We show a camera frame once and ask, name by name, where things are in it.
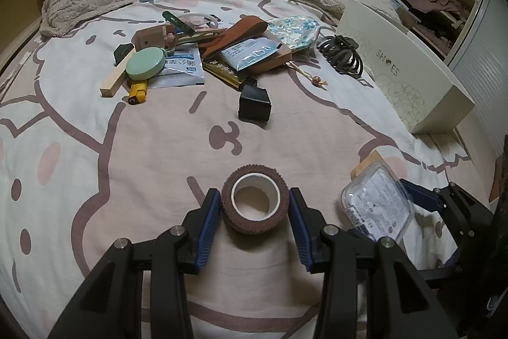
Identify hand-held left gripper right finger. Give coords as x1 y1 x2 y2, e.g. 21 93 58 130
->
288 187 461 339

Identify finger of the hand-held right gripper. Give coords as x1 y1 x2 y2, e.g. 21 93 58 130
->
413 259 466 284
400 178 441 213

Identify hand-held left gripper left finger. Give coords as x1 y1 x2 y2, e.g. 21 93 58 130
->
47 188 222 339

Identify clear plastic case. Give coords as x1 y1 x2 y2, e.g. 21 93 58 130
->
340 162 415 242

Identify brown tape roll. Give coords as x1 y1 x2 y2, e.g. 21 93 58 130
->
221 163 290 235

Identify white cardboard box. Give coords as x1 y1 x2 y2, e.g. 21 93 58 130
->
335 0 476 135

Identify black plastic box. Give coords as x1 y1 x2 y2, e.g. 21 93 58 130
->
238 84 273 122

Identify white louvre door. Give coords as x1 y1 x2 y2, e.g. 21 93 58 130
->
448 0 508 165

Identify yellow lighter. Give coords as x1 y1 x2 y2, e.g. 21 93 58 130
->
128 79 149 105

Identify white and blue medicine packet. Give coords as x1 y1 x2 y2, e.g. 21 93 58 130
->
149 49 206 89

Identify gold wrapped bar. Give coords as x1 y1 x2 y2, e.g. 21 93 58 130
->
202 59 258 92

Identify brown hair claw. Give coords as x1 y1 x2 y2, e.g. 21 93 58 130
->
317 35 365 79

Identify dark clothes pile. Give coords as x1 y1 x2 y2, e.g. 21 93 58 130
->
411 5 465 46

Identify light wooden block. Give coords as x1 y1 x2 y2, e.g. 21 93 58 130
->
100 61 128 98

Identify green round case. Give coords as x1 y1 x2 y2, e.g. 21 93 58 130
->
125 47 167 81

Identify clear packet with white paper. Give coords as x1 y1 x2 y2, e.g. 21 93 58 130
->
220 37 281 71

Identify teal packet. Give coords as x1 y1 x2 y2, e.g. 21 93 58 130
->
391 0 417 24

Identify black triangular clip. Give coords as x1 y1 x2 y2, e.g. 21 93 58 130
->
114 44 136 65

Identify floral fabric pouch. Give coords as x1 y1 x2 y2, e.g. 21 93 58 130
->
267 15 321 51

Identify tan wooden clamp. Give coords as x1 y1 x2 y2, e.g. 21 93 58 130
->
133 25 177 52

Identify green hair clip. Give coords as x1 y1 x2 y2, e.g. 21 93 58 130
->
162 10 196 38

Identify beaded tassel string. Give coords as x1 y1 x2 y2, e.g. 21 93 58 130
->
286 61 329 89

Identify brown leather strap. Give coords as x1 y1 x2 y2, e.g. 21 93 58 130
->
198 15 268 59

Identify pink handled scissors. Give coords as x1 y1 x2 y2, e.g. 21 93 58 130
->
177 15 223 43

